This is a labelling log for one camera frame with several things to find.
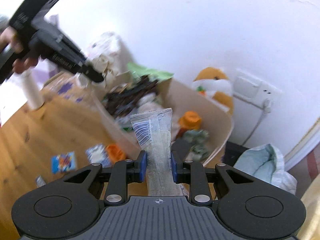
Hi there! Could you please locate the clear white snack sachet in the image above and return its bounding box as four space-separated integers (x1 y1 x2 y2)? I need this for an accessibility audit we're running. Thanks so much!
130 108 185 196

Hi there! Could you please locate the person left hand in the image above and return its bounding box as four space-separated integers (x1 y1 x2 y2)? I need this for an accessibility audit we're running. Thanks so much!
1 27 39 74

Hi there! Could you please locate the orange plastic cup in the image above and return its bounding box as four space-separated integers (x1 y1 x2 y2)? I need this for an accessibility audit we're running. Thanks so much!
106 144 126 163

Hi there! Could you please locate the blue white patterned packet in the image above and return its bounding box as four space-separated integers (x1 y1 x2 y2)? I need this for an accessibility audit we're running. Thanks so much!
86 144 112 168

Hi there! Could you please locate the beige plastic storage bin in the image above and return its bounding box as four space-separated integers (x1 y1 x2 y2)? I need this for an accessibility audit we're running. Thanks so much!
91 79 234 167

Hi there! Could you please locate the white thermos bottle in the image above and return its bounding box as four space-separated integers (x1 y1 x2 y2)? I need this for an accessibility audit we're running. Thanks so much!
18 69 44 110

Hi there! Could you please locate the patterned brown purple mat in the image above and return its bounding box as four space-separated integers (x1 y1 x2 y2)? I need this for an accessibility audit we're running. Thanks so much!
44 71 92 105

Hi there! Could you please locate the blue colourful card packet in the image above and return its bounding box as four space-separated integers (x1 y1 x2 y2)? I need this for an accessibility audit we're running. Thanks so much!
51 152 77 174

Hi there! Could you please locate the white plastic bag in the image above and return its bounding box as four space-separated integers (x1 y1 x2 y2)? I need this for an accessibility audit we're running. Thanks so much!
234 144 297 194

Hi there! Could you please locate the orange hamster plush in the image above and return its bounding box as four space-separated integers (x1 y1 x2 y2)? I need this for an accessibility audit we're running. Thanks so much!
191 67 234 115

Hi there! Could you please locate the green snack packet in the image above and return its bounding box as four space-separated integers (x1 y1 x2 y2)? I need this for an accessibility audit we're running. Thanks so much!
127 62 174 81

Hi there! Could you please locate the white wall socket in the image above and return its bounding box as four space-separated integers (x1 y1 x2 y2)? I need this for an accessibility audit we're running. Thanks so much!
233 69 282 109

